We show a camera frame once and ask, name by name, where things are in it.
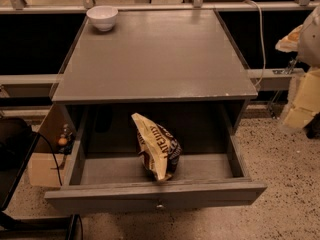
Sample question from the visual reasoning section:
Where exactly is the metal rail frame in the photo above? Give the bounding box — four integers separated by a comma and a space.
0, 0, 320, 98

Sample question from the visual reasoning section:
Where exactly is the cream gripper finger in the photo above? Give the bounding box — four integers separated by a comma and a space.
282, 67, 320, 129
275, 25, 302, 53

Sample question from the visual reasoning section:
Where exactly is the grey cabinet with counter top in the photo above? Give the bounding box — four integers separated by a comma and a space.
53, 10, 257, 157

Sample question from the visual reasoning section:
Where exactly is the brown and cream chip bag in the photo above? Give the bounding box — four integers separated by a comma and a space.
131, 113, 182, 181

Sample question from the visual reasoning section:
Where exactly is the cardboard box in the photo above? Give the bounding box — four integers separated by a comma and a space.
27, 104, 73, 188

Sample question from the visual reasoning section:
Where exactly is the grey open top drawer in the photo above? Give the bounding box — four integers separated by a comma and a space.
44, 134, 268, 216

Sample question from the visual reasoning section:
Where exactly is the small figurine with orange ball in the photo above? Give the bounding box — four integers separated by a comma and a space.
58, 124, 74, 155

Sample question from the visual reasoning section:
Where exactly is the white ceramic bowl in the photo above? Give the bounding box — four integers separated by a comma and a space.
86, 6, 118, 31

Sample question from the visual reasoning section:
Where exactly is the black cable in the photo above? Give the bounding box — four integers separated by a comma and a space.
37, 131, 64, 187

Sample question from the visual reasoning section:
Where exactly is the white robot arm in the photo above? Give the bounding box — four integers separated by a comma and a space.
275, 6, 320, 129

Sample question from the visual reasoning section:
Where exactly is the black chair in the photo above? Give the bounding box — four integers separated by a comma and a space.
0, 118, 39, 211

